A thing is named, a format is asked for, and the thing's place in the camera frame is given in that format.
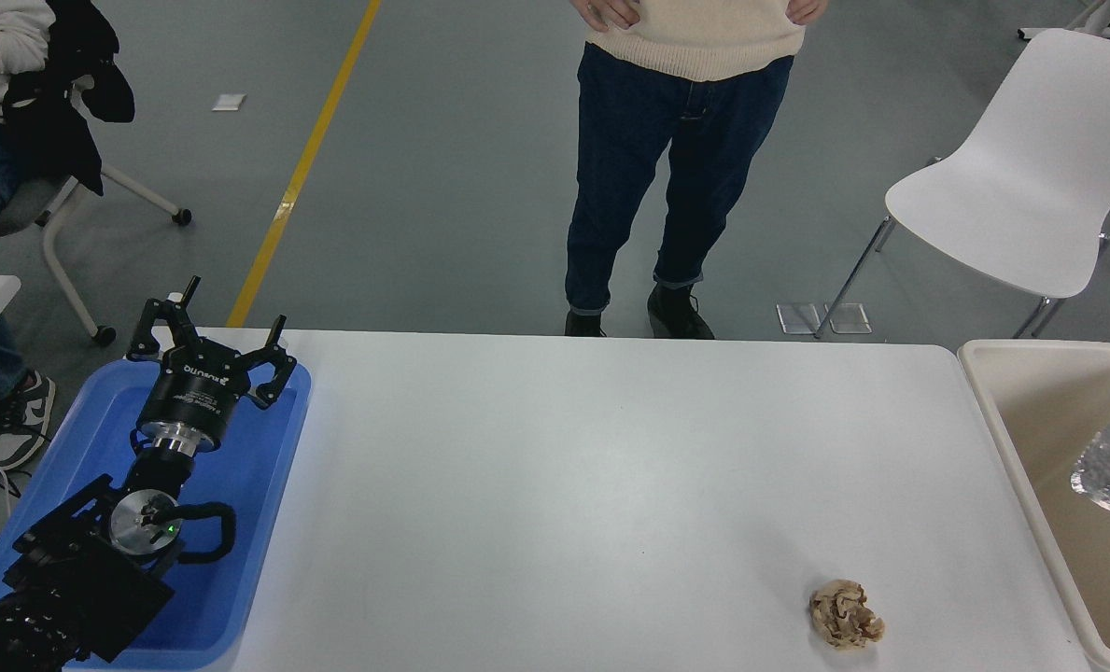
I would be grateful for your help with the clear floor pad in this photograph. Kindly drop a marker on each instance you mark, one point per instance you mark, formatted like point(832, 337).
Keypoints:
point(797, 317)
point(851, 317)

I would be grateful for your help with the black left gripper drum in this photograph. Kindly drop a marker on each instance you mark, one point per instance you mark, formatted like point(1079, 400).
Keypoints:
point(190, 392)

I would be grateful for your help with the standing person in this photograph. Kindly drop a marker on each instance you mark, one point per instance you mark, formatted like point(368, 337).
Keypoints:
point(639, 168)

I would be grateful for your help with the crumpled tan paper ball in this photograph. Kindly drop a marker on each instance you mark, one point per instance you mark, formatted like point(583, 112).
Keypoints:
point(844, 614)

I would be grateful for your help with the standing person's right hand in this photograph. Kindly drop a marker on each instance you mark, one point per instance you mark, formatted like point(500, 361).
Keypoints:
point(611, 11)

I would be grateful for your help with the black jacket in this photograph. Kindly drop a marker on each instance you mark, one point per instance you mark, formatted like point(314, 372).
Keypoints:
point(50, 103)

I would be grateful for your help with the large pale plastic bin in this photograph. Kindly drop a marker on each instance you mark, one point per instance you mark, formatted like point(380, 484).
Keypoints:
point(1031, 411)

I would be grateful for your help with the white shell chair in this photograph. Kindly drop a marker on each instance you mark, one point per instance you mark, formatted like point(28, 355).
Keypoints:
point(1031, 187)

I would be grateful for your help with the blue plastic tray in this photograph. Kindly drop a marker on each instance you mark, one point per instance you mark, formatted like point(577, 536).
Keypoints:
point(246, 485)

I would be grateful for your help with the white paper scrap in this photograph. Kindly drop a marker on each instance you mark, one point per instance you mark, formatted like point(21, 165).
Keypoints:
point(229, 103)

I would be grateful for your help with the standing person's left hand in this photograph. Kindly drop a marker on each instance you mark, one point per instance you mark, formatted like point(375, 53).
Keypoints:
point(807, 9)

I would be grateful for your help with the grey wheeled chair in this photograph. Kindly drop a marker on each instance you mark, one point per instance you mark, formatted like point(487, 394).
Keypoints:
point(50, 210)

